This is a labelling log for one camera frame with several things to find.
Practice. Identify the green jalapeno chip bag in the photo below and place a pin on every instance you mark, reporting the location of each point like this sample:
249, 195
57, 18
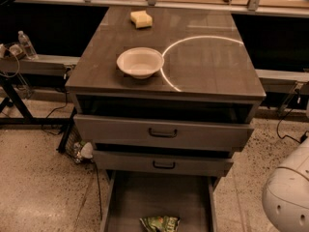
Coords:
161, 224

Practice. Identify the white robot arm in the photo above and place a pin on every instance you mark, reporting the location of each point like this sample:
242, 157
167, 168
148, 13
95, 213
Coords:
285, 195

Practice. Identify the grey middle drawer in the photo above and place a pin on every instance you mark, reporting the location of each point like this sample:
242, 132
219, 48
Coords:
164, 164

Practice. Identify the grey top drawer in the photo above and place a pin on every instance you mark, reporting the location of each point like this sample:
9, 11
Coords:
162, 133

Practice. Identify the grey drawer cabinet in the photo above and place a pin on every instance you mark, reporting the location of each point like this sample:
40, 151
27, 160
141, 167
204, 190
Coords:
204, 59

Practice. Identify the grey open bottom drawer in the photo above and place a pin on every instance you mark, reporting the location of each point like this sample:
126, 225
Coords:
136, 195

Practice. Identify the white paper bowl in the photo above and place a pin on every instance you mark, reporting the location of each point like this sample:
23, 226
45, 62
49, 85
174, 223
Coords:
140, 62

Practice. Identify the yellow sponge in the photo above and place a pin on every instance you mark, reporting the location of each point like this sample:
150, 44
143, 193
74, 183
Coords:
141, 19

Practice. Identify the black framed side table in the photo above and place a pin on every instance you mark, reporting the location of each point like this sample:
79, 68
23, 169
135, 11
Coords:
41, 79

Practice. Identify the clear plastic water bottle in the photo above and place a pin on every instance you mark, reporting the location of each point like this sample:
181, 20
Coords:
27, 46

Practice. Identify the wire mesh waste basket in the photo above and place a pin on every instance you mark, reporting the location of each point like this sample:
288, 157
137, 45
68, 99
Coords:
79, 150

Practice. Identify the black power adapter with cable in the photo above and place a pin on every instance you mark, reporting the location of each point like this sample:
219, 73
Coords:
293, 125

